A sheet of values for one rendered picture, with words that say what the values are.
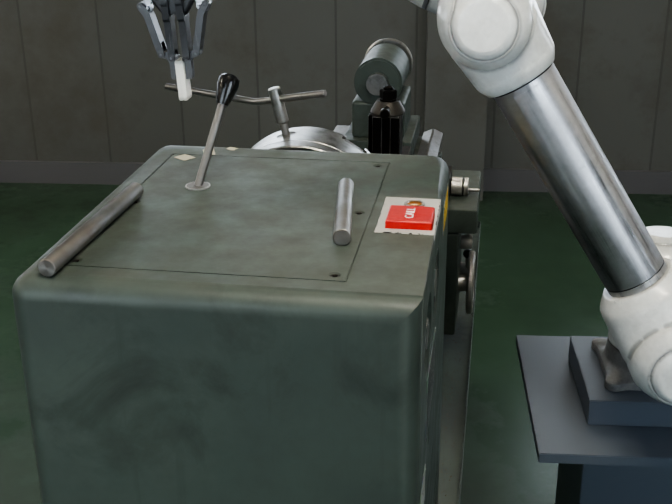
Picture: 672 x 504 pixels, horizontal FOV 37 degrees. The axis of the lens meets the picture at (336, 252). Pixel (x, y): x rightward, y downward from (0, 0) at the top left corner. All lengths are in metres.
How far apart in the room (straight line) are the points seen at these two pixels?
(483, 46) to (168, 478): 0.71
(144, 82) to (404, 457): 4.29
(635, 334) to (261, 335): 0.70
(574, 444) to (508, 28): 0.75
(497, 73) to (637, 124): 3.85
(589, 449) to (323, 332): 0.79
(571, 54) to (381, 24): 0.94
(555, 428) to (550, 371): 0.21
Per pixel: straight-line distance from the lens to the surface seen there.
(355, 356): 1.12
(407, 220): 1.29
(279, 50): 5.15
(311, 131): 1.79
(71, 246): 1.23
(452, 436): 2.19
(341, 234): 1.23
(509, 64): 1.48
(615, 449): 1.81
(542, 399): 1.93
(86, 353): 1.21
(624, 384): 1.88
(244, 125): 5.27
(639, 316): 1.62
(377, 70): 2.84
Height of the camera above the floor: 1.72
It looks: 23 degrees down
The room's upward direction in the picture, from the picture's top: straight up
